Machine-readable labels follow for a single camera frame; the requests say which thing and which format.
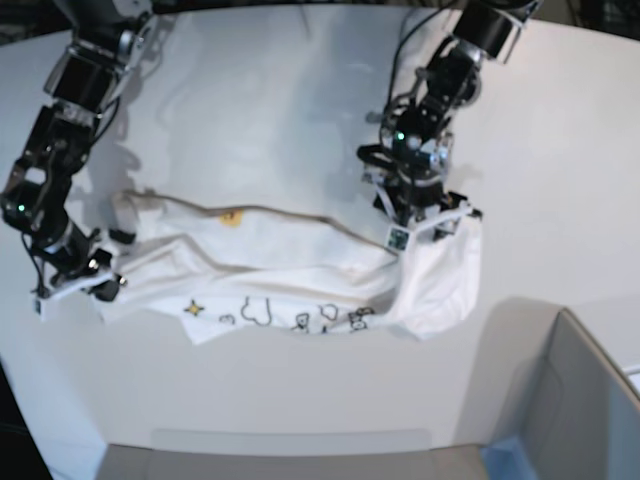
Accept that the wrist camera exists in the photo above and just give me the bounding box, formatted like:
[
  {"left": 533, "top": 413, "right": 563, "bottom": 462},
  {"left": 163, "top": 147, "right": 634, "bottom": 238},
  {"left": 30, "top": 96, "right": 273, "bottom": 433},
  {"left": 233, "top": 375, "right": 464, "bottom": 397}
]
[
  {"left": 385, "top": 225, "right": 411, "bottom": 252},
  {"left": 32, "top": 297, "right": 49, "bottom": 322}
]

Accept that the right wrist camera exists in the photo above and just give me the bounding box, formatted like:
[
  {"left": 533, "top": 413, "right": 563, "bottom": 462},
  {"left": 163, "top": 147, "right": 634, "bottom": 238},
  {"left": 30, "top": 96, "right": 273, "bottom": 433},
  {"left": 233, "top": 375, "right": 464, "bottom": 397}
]
[{"left": 32, "top": 297, "right": 49, "bottom": 322}]

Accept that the white printed t-shirt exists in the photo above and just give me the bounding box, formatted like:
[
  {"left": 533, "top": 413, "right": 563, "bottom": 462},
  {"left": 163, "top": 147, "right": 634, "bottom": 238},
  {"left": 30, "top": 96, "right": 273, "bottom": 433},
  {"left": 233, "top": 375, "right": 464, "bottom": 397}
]
[{"left": 96, "top": 191, "right": 482, "bottom": 344}]

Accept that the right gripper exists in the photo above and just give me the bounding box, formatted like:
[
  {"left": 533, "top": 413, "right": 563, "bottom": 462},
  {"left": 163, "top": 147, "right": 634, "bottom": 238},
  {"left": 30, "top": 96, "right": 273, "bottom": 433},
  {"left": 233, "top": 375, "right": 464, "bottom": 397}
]
[{"left": 29, "top": 193, "right": 138, "bottom": 302}]

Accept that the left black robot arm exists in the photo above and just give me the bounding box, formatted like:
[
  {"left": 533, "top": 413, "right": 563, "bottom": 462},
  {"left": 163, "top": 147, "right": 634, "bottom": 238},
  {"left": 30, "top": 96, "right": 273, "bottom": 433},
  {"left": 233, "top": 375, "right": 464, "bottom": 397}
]
[{"left": 357, "top": 1, "right": 540, "bottom": 251}]

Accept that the grey cardboard box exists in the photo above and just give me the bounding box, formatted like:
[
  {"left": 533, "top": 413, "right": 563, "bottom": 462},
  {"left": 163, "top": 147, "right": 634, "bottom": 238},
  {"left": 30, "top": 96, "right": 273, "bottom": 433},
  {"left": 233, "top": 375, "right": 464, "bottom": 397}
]
[{"left": 98, "top": 309, "right": 639, "bottom": 479}]

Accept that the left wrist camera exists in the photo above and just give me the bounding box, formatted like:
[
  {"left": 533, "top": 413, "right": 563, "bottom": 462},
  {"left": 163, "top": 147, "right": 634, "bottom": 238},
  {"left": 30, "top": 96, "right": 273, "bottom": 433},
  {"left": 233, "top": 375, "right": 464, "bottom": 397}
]
[{"left": 385, "top": 225, "right": 411, "bottom": 252}]

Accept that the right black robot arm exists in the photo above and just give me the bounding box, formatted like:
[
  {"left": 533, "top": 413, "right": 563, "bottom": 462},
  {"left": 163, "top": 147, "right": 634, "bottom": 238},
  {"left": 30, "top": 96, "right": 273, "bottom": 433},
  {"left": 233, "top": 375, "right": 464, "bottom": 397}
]
[{"left": 1, "top": 1, "right": 158, "bottom": 302}]

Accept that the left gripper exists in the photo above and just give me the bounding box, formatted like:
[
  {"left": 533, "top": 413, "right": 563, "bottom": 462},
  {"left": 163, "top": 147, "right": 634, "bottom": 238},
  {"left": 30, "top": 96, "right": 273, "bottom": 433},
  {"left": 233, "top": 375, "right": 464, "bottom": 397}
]
[{"left": 357, "top": 144, "right": 482, "bottom": 240}]

